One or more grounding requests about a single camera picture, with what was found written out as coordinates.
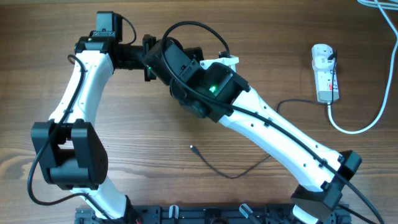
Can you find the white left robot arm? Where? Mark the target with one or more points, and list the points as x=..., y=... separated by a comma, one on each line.
x=68, y=149

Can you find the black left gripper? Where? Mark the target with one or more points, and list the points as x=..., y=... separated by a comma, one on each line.
x=148, y=43

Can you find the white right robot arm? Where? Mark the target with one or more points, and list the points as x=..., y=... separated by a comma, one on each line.
x=212, y=89

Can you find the white charger adapter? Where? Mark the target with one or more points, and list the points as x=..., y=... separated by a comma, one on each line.
x=324, y=62

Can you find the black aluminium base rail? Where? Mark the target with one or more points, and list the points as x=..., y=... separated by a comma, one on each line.
x=271, y=213

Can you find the white power strip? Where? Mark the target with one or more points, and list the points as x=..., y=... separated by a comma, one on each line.
x=325, y=80

